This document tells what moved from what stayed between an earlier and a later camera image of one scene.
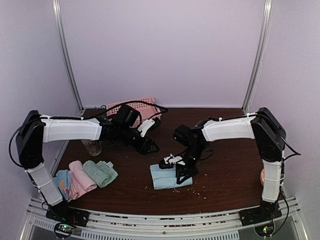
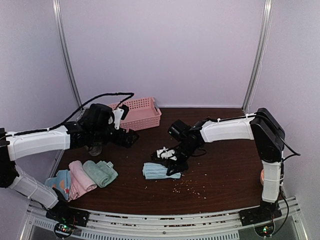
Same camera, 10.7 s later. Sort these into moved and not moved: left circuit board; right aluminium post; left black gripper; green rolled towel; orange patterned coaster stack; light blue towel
Moved: left black gripper; light blue towel
Not moved: right aluminium post; green rolled towel; left circuit board; orange patterned coaster stack
